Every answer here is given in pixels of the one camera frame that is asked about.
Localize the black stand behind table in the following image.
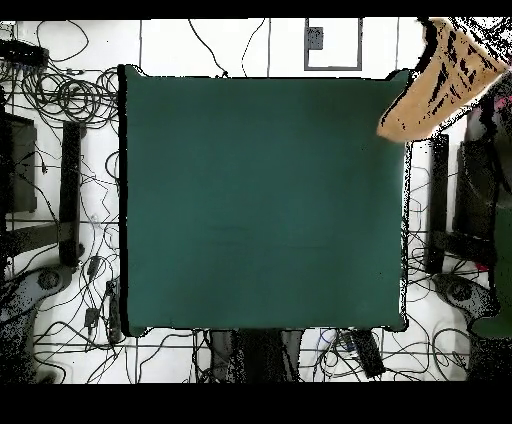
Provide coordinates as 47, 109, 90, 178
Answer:
207, 328, 303, 383

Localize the green cloth on side table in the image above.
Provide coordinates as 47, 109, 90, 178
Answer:
471, 199, 512, 340

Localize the black power strip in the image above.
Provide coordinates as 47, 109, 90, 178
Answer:
349, 329, 386, 379
106, 279, 122, 344

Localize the small black power adapter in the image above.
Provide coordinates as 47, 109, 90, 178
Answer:
83, 306, 100, 332

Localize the coiled black cable bundle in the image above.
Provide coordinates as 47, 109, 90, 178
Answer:
0, 65, 120, 129

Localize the tan terry towel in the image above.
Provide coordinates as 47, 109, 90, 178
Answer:
375, 17, 512, 144

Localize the black stand base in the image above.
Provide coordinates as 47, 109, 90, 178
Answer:
425, 133, 497, 274
0, 120, 86, 268

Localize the black flat box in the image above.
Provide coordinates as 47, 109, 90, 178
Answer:
0, 113, 38, 214

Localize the dark grey square floor frame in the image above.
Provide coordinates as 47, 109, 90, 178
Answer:
303, 17, 364, 72

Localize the dark green table cloth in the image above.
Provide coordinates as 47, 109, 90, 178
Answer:
118, 63, 413, 338

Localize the grey floor outlet box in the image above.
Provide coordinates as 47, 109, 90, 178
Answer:
306, 26, 325, 52

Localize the black upright panel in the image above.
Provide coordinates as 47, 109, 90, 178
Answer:
454, 139, 499, 241

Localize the black long device box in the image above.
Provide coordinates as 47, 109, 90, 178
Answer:
0, 38, 50, 68

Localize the grey pedestal foot with caster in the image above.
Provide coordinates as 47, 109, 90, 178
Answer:
0, 263, 75, 383
433, 273, 501, 323

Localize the black cable with plug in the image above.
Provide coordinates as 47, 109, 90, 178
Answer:
187, 18, 230, 78

